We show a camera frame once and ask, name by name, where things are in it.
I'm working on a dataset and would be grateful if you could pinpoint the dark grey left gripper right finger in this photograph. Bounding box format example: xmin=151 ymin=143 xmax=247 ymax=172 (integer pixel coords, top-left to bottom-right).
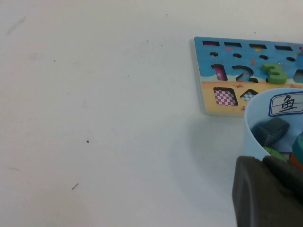
xmin=263 ymin=155 xmax=303 ymax=202

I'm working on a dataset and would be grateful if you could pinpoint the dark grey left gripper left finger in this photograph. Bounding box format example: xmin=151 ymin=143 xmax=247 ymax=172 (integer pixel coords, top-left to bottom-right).
xmin=232 ymin=156 xmax=303 ymax=227

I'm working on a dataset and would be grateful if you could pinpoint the light blue plastic bowl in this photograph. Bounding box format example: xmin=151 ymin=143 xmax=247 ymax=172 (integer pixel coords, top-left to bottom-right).
xmin=243 ymin=87 xmax=303 ymax=164

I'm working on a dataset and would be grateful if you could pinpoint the colourful wooden puzzle board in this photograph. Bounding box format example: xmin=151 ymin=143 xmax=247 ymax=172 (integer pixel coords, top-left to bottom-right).
xmin=193 ymin=36 xmax=303 ymax=118

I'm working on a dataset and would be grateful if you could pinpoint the orange wooden fish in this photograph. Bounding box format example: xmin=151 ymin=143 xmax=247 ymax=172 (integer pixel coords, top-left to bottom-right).
xmin=289 ymin=152 xmax=303 ymax=170

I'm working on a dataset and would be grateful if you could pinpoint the green fish with number three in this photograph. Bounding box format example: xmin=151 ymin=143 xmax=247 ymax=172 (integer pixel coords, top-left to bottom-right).
xmin=262 ymin=146 xmax=287 ymax=163

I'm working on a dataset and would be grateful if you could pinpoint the teal fish with number four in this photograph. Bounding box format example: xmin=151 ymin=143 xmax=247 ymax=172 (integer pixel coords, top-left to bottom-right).
xmin=291 ymin=133 xmax=303 ymax=164

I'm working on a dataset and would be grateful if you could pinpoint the dark grey wooden fish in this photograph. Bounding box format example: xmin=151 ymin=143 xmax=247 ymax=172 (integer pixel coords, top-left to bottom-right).
xmin=251 ymin=117 xmax=291 ymax=148

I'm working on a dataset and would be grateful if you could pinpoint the white label with fish character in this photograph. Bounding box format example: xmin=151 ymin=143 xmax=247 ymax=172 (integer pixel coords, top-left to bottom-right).
xmin=268 ymin=91 xmax=303 ymax=118

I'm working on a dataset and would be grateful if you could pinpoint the green wooden number three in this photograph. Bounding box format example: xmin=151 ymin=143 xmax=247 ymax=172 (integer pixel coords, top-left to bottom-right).
xmin=260 ymin=63 xmax=289 ymax=85

